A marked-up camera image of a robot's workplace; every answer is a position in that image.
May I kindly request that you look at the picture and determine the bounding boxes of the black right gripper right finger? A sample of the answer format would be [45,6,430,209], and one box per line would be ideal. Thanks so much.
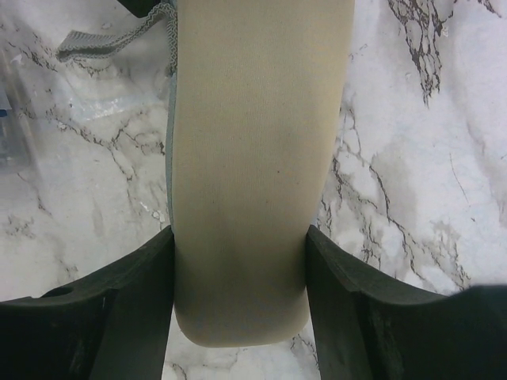
[306,227,506,379]

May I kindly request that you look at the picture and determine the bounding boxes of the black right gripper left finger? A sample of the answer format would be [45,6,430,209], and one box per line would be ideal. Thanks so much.
[1,227,174,379]

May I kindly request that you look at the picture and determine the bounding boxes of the beige umbrella case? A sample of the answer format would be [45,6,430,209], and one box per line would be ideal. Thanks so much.
[55,0,354,349]

